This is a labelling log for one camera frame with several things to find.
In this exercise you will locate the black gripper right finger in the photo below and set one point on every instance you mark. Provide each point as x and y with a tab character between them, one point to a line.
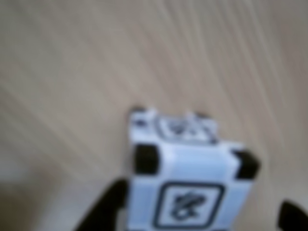
293	216

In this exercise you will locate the speckled grey gripper left finger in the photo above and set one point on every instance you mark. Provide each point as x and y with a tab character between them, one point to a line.
106	202

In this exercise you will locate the white cube letter-like symbol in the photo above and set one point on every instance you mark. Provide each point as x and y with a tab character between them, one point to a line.
192	163

